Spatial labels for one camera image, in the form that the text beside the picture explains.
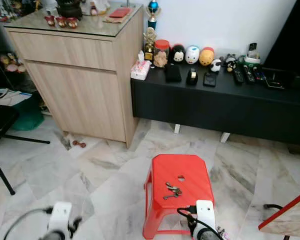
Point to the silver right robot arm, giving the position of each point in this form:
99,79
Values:
209,235

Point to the black round urn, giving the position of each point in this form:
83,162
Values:
69,9

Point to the red packet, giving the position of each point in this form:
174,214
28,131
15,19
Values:
121,12

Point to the white figurine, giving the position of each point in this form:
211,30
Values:
95,6

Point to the black set-top box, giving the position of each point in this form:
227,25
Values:
279,78

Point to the small red dumbbell toy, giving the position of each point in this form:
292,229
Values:
79,144

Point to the small white plush toy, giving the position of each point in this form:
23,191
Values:
215,65

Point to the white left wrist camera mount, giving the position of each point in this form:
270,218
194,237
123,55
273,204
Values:
60,215

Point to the black folding table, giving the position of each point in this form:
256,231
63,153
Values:
0,120

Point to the black television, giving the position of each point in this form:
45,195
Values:
290,35

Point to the black pouch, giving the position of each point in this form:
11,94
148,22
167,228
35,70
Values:
173,73

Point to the marble pattern red-edged table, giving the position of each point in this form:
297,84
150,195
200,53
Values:
290,220

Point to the black remote control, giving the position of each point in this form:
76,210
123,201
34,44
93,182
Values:
259,74
249,74
238,76

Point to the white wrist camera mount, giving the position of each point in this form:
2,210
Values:
60,215
205,214

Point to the red-lidded clear jar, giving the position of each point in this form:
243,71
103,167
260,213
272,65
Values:
161,55

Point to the light wooden cabinet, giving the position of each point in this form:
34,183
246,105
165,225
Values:
80,95

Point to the green bin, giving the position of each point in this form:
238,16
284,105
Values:
29,117

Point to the flat black phone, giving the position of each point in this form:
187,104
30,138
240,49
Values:
210,79

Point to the gold trophy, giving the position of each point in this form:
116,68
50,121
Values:
150,44

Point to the yellow red plush toy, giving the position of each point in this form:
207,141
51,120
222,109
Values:
206,57

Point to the black white plush toy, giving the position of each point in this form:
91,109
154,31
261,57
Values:
230,63

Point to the black mouse plush toy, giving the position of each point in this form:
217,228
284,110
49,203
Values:
178,53

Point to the pink white tissue box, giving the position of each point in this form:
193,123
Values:
140,71

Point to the red plastic stool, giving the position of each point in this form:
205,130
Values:
170,167

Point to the brown wooden tray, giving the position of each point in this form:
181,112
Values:
112,20

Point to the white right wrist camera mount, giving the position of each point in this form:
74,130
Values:
205,214

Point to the metal bunch of keys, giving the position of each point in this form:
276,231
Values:
171,189

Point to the black tape dispenser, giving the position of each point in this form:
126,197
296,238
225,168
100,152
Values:
192,76

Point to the small red figurine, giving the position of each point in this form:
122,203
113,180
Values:
72,22
61,22
49,20

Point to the white blue plush toy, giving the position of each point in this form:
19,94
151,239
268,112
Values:
192,55

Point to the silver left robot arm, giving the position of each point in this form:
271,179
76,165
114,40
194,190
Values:
54,236

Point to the black low tv console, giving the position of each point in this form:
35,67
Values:
220,110

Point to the white paper stack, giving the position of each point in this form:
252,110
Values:
12,97

